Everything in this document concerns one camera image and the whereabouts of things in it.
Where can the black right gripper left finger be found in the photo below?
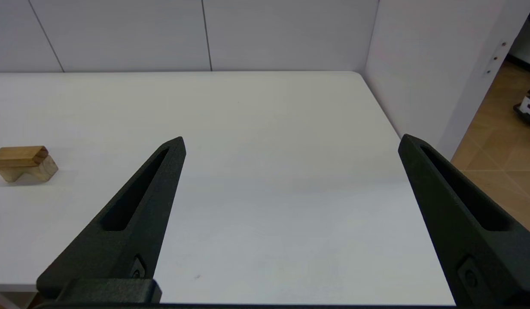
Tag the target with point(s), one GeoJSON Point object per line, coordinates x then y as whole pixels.
{"type": "Point", "coordinates": [132, 231]}

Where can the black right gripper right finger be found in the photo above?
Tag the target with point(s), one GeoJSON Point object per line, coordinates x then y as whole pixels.
{"type": "Point", "coordinates": [471, 240]}

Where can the arched wooden building block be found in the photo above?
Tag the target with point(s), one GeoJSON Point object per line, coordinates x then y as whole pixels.
{"type": "Point", "coordinates": [44, 169]}

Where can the rectangular wooden building block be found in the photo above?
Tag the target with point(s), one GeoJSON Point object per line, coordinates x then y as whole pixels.
{"type": "Point", "coordinates": [18, 156]}

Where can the white door hinge plate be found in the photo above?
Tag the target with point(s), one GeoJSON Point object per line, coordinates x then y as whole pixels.
{"type": "Point", "coordinates": [496, 58]}

